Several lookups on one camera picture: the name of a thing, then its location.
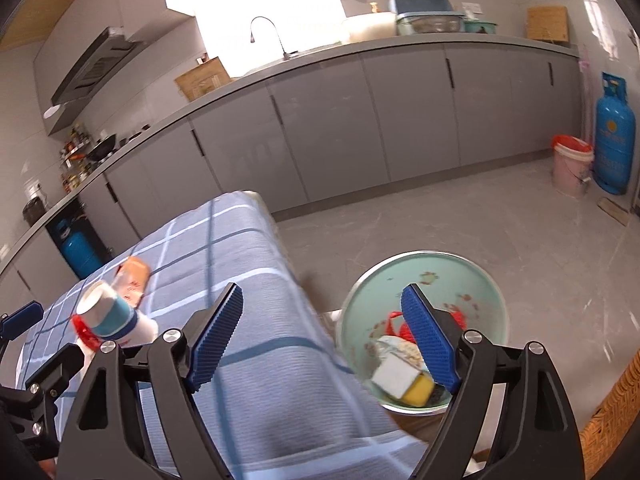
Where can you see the red plastic bag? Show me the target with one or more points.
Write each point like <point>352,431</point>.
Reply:
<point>396,325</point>

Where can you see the blue checked tablecloth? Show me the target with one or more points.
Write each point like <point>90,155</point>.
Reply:
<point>282,404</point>

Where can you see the blue gas cylinder under counter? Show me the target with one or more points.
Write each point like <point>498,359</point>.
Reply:
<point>77,249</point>

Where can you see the blue dish rack box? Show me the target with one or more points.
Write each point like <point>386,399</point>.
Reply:
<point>414,17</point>

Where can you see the pink bucket red liner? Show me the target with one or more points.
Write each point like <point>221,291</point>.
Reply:
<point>572,161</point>

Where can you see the wooden cutting board left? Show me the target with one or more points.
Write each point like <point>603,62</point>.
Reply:
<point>203,79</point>

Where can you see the orange snack wrapper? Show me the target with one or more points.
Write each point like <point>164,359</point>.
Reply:
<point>131,279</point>

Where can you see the black wok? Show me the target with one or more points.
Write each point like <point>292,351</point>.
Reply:
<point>103,149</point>

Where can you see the yellow white sponge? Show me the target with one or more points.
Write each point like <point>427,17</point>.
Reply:
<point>403,382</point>

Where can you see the rice cooker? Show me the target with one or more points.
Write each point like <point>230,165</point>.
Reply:
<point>34,210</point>

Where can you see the white basin on counter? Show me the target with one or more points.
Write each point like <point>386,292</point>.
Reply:
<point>370,26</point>

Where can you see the blue gas cylinder right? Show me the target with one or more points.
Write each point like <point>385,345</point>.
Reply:
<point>614,136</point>

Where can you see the grey base cabinets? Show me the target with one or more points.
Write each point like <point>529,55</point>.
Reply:
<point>340,122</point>

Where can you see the wooden cutting board right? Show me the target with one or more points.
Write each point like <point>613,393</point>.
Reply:
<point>548,23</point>

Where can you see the green enamel basin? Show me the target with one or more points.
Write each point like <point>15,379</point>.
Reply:
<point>436,296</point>

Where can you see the range hood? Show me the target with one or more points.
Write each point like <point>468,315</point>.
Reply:
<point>98,64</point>

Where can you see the white paper cup blue band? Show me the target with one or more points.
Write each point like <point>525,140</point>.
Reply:
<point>110,317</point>

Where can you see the wooden cutting board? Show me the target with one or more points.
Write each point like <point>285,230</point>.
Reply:
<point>203,79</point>
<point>548,23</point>

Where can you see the spice rack with bottles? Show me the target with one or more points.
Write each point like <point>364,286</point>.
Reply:
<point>75,163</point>

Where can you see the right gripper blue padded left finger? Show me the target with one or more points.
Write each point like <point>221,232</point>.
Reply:
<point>208,333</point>

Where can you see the small green basin on counter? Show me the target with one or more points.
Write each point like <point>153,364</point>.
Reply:
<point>480,27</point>

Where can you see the curved kitchen faucet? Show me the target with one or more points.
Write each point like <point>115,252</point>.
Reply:
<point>266,42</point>

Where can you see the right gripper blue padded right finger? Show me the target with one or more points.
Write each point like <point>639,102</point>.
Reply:
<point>435,333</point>

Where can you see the wicker chair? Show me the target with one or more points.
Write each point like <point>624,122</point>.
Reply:
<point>611,421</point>

